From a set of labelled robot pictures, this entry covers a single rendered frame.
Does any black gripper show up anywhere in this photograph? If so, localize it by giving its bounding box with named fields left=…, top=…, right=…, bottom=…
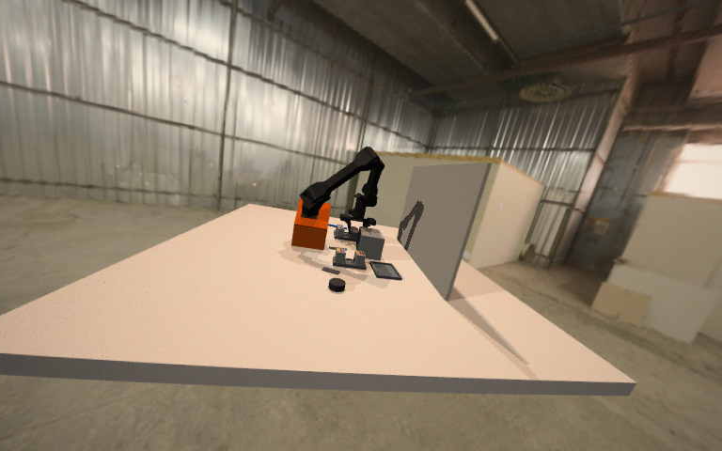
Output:
left=339, top=206, right=376, bottom=235

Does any black short cylinder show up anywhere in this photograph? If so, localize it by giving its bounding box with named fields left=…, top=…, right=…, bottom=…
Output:
left=328, top=278, right=346, bottom=292

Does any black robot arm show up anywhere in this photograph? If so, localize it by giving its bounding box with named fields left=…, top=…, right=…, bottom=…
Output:
left=300, top=147, right=385, bottom=219

